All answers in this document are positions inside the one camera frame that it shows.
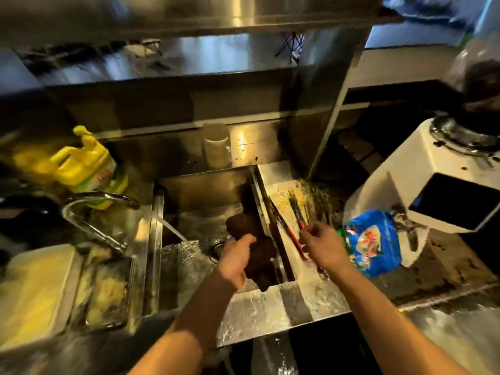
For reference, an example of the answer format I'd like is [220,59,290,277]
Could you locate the white cutting board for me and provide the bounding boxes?
[0,244,84,350]

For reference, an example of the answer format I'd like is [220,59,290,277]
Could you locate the person's left hand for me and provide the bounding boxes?
[216,233,257,290]

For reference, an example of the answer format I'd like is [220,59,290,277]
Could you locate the stainless steel overhead shelf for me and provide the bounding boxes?
[0,0,405,49]

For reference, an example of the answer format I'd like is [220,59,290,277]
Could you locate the white coffee grinder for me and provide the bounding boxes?
[343,33,500,270]

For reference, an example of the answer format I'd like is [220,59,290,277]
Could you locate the dark brown cloth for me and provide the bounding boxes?
[226,209,279,292]

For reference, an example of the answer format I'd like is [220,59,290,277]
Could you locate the chrome sink faucet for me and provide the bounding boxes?
[61,192,141,254]

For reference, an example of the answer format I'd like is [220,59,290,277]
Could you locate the blue plastic packet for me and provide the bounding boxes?
[339,210,403,278]

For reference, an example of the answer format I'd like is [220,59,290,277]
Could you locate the sink drain strainer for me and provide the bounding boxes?
[209,239,231,265]

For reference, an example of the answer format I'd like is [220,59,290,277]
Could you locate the clear glass cup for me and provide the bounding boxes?
[202,123,232,169]

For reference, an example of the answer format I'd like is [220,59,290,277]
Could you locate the stainless steel sink basin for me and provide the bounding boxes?
[154,165,297,311]

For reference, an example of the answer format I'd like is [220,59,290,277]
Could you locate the yellow cooking oil bottle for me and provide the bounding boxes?
[15,126,129,210]

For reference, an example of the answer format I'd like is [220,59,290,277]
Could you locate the red-handled metal tongs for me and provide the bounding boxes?
[269,197,329,279]

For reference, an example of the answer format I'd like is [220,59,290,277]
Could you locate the metal tray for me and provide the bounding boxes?
[72,249,138,333]

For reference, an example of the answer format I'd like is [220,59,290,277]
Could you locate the person's right hand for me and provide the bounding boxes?
[299,221,354,276]

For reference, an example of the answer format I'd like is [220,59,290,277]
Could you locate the person's left forearm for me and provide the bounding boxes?
[127,269,240,375]

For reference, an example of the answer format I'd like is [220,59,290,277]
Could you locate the person's right forearm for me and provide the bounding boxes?
[325,257,471,375]

